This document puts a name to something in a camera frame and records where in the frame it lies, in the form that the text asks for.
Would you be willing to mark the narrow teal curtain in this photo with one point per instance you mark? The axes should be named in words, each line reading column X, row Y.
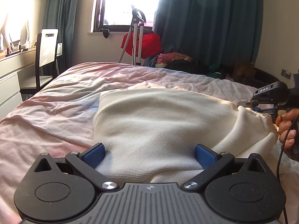
column 60, row 16

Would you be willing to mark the wide teal curtain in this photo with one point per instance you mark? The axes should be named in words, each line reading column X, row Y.
column 205, row 23

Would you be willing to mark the black windowsill object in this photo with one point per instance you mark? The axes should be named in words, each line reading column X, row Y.
column 105, row 33

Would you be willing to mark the dark framed window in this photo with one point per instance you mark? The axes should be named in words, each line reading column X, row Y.
column 126, row 2

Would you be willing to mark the cream striped sweater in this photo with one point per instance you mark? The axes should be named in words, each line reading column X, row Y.
column 151, row 121

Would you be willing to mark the metal wall switch plate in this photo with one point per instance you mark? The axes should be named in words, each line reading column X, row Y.
column 286, row 74

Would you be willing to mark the white desk with drawers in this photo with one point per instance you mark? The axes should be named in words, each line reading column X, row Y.
column 9, row 81

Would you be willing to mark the white wall socket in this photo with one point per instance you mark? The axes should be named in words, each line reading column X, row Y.
column 60, row 49

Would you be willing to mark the small bottles on desk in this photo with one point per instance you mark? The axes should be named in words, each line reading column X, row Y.
column 18, row 47

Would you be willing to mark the pink clothing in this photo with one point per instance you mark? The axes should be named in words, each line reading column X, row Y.
column 170, row 57

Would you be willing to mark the white backed chair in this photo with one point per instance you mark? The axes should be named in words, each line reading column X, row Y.
column 48, row 49

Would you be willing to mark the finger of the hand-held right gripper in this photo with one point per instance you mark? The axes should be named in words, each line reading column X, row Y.
column 247, row 102

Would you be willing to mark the black clothing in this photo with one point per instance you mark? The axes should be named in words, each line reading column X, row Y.
column 186, row 66

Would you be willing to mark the green clothing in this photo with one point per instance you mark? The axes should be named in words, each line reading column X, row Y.
column 213, row 70

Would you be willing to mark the black sofa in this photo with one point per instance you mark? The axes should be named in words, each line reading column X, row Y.
column 264, row 79

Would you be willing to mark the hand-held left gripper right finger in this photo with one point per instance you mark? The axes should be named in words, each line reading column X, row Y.
column 205, row 156

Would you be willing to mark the red bag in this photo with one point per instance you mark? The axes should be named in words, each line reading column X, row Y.
column 147, row 44

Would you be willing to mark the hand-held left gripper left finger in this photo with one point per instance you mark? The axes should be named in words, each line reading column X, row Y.
column 94, row 156

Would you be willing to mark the pale pink bed blanket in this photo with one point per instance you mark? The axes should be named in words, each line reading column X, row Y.
column 58, row 102

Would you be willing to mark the person's right hand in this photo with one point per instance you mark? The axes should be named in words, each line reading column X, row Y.
column 286, row 128

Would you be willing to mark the garment steamer stand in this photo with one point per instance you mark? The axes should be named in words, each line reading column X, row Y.
column 137, row 28

